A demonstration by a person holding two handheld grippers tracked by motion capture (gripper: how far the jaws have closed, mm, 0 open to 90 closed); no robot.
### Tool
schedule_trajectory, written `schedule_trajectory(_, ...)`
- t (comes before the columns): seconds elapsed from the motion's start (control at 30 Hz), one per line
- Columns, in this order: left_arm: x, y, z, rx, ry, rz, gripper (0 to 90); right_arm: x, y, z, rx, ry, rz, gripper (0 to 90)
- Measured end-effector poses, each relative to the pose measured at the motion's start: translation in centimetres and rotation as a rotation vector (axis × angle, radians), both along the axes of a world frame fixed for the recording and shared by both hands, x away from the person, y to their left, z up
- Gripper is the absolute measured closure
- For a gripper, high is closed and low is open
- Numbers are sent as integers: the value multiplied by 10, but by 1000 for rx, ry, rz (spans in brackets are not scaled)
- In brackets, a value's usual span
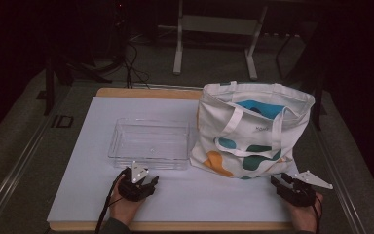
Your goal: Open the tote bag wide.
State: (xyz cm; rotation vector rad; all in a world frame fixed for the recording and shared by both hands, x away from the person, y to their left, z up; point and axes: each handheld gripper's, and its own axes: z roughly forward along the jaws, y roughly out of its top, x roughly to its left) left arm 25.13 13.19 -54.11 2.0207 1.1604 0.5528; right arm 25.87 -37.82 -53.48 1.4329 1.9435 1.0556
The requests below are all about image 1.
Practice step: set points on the clear plastic tray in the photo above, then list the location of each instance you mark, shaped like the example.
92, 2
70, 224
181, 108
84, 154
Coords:
149, 143

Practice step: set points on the black metal stand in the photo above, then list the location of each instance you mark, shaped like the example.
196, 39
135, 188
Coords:
318, 97
49, 87

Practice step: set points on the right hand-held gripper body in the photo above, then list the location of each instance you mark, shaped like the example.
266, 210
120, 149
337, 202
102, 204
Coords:
300, 195

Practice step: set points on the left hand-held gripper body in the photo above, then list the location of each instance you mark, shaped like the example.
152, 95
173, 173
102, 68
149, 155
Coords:
133, 190

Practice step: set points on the person's left hand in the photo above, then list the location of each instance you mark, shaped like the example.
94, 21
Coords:
121, 208

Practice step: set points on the white metal stand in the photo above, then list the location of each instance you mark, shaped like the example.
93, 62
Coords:
217, 24

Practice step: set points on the person's right hand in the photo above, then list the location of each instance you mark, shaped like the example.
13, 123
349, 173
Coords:
305, 217

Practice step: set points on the white patterned tote bag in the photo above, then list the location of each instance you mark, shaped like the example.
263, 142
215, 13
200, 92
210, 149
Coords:
250, 136

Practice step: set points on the black floor plate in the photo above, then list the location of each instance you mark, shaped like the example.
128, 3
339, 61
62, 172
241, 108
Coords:
62, 121

